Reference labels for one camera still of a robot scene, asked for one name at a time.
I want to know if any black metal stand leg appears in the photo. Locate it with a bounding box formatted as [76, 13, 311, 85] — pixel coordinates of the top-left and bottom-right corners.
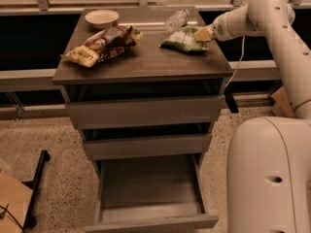
[23, 150, 51, 229]

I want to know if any clear plastic water bottle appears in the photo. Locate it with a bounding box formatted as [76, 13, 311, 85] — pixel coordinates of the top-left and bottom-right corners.
[164, 10, 190, 33]

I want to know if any grey drawer cabinet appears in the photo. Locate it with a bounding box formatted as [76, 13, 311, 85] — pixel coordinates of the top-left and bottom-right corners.
[52, 6, 234, 233]

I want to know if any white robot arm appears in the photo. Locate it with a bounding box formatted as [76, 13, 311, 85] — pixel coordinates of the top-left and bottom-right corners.
[195, 0, 311, 233]

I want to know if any grey middle drawer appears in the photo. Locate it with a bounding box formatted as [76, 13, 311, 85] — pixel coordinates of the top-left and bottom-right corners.
[83, 134, 212, 160]

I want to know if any grey open bottom drawer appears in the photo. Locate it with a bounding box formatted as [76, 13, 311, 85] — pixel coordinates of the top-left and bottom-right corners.
[86, 154, 219, 233]

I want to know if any white power cable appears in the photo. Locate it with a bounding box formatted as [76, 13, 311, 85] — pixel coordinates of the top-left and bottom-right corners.
[224, 35, 246, 89]

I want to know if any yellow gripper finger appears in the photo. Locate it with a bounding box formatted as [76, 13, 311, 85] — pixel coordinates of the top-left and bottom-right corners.
[194, 26, 215, 42]

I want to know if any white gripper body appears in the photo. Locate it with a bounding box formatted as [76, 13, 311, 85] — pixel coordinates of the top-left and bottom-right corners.
[212, 12, 236, 42]

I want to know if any cardboard sheet left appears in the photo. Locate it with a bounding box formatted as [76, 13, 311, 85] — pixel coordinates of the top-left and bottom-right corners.
[0, 171, 31, 233]

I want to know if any green jalapeno chip bag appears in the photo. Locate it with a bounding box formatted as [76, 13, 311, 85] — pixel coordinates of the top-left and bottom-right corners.
[159, 26, 208, 53]

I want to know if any brown yellow chip bag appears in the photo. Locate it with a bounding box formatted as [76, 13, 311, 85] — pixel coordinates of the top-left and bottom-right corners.
[64, 25, 143, 68]

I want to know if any black thin cable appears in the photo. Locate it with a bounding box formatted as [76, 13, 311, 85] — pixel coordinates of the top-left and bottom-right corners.
[0, 204, 25, 231]

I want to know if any grey top drawer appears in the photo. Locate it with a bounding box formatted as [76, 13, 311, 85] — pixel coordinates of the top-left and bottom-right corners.
[66, 96, 223, 129]

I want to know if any white paper bowl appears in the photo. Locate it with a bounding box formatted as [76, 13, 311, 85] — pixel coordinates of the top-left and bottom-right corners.
[85, 10, 119, 29]

